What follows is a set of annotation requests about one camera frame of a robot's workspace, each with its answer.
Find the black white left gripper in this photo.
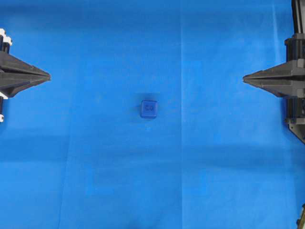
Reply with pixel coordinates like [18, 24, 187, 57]
[0, 28, 51, 123]

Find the blue cube block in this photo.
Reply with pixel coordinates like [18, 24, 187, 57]
[140, 100, 158, 119]

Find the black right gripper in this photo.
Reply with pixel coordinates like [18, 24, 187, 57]
[243, 33, 305, 125]

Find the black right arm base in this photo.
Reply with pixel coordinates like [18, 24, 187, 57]
[287, 118, 305, 144]

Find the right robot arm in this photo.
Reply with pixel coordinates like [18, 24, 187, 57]
[243, 0, 305, 125]

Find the yellow black clamp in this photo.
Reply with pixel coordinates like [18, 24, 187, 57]
[296, 204, 305, 229]

